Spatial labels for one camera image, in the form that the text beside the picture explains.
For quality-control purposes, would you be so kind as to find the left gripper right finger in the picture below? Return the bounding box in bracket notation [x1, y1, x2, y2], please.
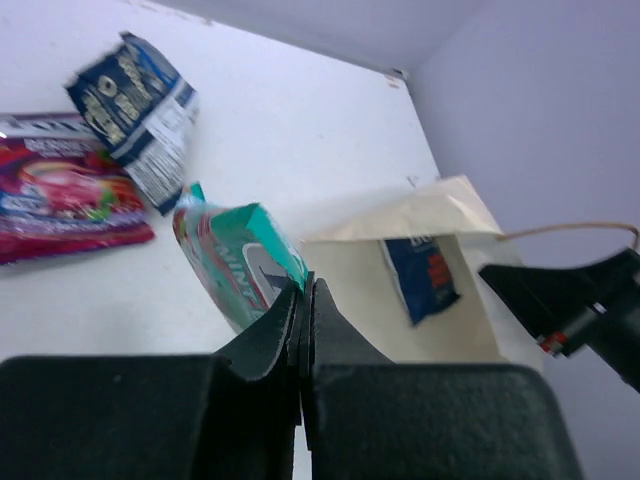
[300, 280, 583, 479]

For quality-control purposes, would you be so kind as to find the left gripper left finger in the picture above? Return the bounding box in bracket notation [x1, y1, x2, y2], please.
[1, 286, 301, 479]

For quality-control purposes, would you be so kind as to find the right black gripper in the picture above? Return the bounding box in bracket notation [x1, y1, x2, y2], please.
[479, 248, 639, 392]

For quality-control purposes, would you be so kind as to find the brown paper bag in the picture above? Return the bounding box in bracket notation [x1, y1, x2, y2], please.
[301, 176, 550, 369]

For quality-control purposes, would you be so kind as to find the green mint candy pack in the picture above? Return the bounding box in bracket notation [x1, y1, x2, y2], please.
[173, 183, 308, 332]

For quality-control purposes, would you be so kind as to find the purple berry candy bag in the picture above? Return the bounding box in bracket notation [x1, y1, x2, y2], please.
[1, 113, 154, 264]

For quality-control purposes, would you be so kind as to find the navy kettle chips bag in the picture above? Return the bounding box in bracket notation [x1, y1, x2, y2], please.
[65, 32, 200, 215]

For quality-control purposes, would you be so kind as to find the blue snack box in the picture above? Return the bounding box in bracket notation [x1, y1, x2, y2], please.
[380, 236, 460, 326]

